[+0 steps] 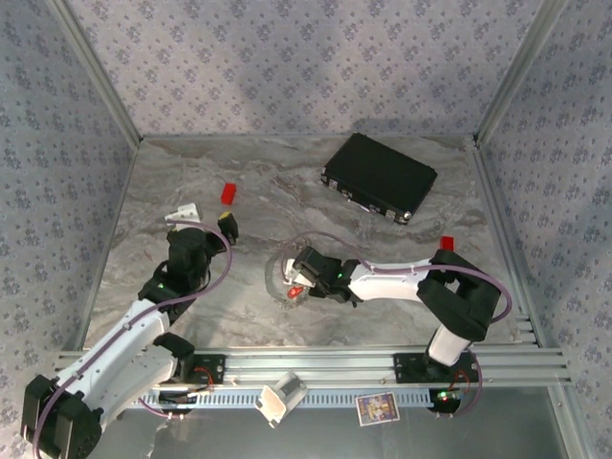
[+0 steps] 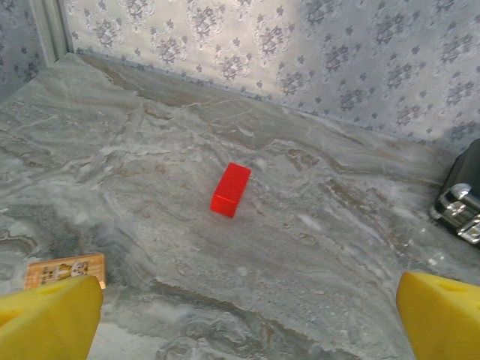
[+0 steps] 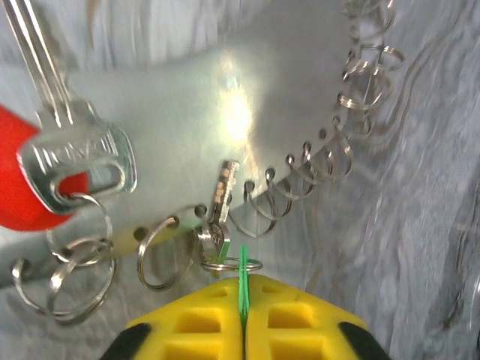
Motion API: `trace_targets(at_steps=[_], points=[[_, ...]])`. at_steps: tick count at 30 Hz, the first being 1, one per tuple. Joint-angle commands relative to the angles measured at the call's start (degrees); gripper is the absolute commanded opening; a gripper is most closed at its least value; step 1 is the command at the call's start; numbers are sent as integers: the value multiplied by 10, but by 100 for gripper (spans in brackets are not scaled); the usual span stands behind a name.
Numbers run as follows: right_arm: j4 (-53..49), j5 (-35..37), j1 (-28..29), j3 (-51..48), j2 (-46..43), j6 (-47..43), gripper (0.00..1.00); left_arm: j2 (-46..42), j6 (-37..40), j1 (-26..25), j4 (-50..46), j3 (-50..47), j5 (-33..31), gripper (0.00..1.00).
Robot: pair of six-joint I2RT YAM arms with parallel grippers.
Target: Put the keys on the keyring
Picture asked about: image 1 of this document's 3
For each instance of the red key tag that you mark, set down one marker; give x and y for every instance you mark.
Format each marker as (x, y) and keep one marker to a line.
(294, 291)

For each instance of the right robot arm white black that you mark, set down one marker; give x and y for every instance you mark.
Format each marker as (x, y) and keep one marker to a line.
(397, 283)

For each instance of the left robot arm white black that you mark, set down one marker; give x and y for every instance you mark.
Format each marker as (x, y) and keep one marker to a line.
(119, 344)

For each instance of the red block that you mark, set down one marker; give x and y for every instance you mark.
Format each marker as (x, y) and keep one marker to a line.
(447, 242)
(228, 193)

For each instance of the black hard case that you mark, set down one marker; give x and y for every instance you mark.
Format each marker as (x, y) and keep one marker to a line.
(382, 167)

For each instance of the colourful printed card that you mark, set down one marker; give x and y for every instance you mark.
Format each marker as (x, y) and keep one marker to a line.
(377, 408)

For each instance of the black left controller board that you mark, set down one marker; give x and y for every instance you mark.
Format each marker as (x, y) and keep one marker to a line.
(174, 398)

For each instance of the black controller board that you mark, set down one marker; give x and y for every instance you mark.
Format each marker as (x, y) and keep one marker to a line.
(174, 398)
(447, 399)

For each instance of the black right controller board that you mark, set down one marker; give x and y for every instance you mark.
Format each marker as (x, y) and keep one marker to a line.
(447, 399)

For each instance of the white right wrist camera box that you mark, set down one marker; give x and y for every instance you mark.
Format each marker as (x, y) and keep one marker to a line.
(301, 278)

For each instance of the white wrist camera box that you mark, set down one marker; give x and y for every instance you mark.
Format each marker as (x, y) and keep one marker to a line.
(301, 278)
(184, 213)

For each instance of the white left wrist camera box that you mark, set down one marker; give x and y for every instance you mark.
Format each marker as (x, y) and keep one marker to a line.
(184, 213)

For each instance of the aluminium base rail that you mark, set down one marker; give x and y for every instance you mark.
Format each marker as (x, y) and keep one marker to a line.
(311, 368)

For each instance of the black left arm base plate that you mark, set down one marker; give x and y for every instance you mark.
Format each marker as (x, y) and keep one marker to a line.
(212, 368)

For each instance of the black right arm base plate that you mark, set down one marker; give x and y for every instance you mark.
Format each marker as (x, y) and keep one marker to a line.
(406, 368)

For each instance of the white plastic bracket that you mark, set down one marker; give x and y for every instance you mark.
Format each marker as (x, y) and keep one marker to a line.
(282, 397)

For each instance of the aluminium side rail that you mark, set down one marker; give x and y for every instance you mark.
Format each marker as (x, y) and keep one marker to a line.
(496, 205)

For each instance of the aluminium frame post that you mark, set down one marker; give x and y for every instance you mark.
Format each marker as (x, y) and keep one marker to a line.
(571, 425)
(517, 72)
(98, 72)

